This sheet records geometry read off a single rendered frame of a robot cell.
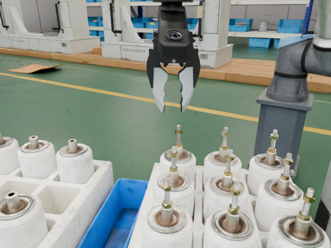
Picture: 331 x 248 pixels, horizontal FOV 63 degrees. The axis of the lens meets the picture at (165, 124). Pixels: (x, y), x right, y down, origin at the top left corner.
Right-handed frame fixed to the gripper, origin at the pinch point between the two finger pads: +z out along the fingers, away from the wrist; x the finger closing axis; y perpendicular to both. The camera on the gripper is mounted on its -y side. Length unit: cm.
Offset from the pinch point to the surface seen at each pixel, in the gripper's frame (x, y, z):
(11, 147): 45, 22, 19
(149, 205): 5.0, 2.2, 25.5
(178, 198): -1.0, -3.4, 19.3
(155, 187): 3.7, -0.2, 18.7
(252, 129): -52, 83, 43
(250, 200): -19.6, 2.4, 25.5
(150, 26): -1, 562, 13
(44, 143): 35.1, 22.0, 18.1
